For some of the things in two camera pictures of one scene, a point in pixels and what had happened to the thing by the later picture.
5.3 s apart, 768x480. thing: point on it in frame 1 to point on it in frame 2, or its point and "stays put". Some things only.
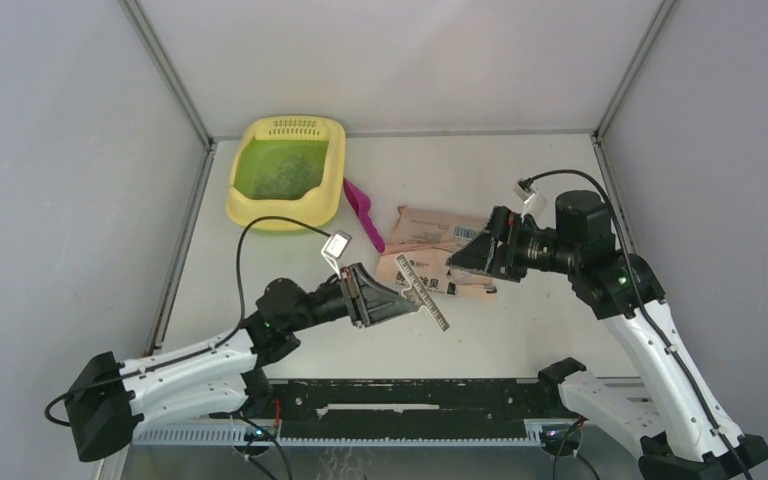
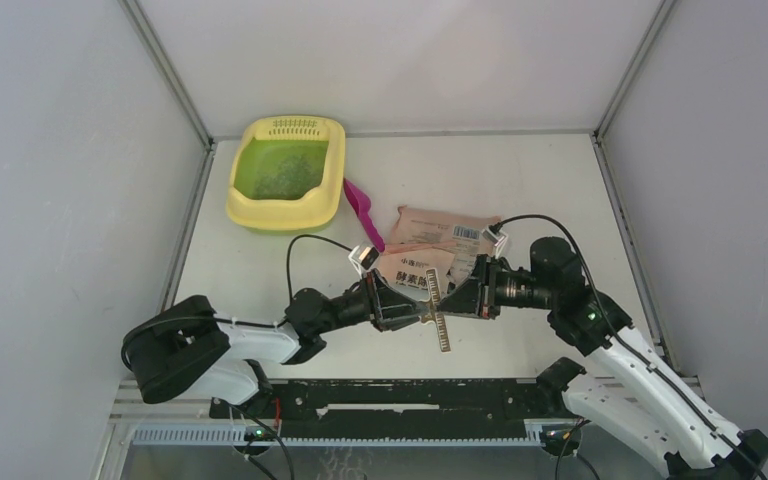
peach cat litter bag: [425, 240] stays put
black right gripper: [481, 253] to [464, 300]
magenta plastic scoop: [361, 202] stays put
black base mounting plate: [407, 409] stays put
